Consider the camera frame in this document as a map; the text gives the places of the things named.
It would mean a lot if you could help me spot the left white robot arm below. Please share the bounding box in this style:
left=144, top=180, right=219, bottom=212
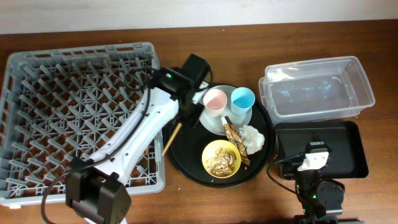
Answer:
left=65, top=54, right=212, bottom=223

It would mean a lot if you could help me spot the clear plastic bin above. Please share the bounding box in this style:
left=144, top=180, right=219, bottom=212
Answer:
left=259, top=56, right=376, bottom=124

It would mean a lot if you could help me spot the food scraps and rice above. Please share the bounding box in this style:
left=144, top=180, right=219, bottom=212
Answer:
left=205, top=147, right=236, bottom=177

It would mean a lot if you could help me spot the black rectangular tray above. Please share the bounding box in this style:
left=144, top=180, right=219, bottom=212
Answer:
left=275, top=121, right=369, bottom=179

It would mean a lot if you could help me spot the blue cup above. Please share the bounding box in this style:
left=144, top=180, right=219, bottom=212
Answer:
left=231, top=87, right=256, bottom=116

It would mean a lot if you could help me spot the pink cup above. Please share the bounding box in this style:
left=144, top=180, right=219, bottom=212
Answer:
left=203, top=89, right=228, bottom=117

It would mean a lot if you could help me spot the round black serving tray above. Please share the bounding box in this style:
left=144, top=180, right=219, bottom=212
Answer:
left=167, top=100, right=273, bottom=188

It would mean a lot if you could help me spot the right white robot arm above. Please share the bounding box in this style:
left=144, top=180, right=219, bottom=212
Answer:
left=293, top=140, right=345, bottom=224

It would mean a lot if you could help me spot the white napkin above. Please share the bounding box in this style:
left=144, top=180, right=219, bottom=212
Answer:
left=239, top=125, right=265, bottom=155

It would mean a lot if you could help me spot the grey plastic dishwasher rack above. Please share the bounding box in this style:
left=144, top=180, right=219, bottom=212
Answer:
left=1, top=42, right=160, bottom=208

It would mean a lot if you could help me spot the grey round plate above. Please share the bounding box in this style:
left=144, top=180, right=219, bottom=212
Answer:
left=200, top=85, right=252, bottom=136

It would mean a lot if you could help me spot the yellow bowl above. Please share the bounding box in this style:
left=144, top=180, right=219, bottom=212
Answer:
left=201, top=140, right=241, bottom=179

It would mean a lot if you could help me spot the gold brown snack wrapper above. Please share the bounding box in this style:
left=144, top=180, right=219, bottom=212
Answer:
left=221, top=116, right=251, bottom=166

